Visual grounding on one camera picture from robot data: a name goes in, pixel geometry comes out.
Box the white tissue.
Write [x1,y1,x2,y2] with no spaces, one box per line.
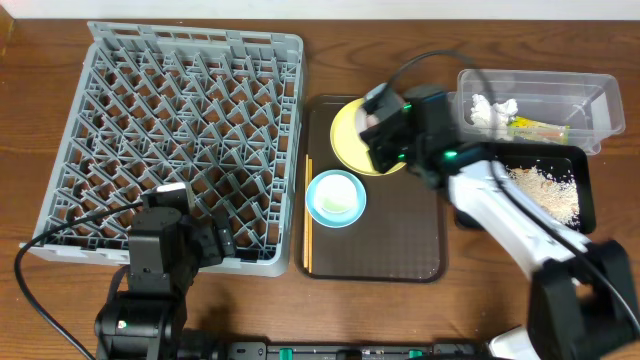
[470,94,518,141]

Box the food scraps pile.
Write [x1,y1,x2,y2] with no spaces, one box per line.
[508,166,580,226]

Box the white pink bowl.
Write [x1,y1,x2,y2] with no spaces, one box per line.
[354,108,379,133]

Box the white cup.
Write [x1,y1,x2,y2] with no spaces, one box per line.
[314,174,358,214]

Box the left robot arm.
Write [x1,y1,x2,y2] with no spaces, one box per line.
[94,207,236,359]

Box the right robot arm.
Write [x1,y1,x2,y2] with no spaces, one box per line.
[360,84,639,359]

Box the grey dishwasher rack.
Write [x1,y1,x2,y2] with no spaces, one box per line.
[32,22,306,277]

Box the black waste tray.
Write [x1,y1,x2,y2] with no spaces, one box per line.
[436,142,596,234]

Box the yellow plate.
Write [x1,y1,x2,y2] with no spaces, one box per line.
[330,98,383,176]

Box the wooden chopstick left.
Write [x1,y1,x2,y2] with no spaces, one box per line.
[302,154,310,269]

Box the wooden chopstick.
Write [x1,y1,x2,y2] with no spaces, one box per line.
[307,158,314,274]
[302,154,310,269]

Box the wooden chopstick right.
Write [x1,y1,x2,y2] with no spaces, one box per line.
[307,158,314,274]

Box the blue bowl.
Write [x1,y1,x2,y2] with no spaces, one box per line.
[305,169,367,228]

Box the brown serving tray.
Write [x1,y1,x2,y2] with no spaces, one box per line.
[295,95,447,283]

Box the clear plastic bin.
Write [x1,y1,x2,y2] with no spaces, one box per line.
[449,69,626,155]

